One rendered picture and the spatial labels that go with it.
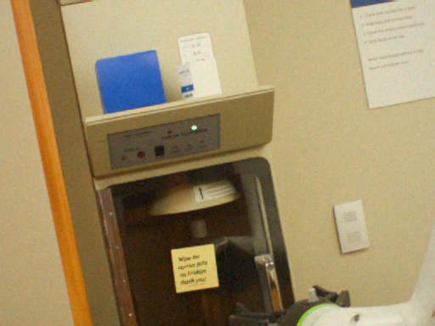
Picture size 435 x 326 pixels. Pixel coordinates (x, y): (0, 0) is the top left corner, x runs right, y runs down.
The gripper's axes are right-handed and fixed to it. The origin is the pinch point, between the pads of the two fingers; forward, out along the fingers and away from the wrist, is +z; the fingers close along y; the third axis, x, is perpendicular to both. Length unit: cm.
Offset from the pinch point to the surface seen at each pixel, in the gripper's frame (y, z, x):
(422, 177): -52, 54, -9
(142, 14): 13, 11, -53
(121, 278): 24.8, 9.4, -8.4
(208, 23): 1, 11, -49
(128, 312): 24.8, 9.4, -2.1
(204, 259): 10.0, 9.3, -8.5
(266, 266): 0.2, 4.4, -5.7
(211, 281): 9.4, 9.3, -4.4
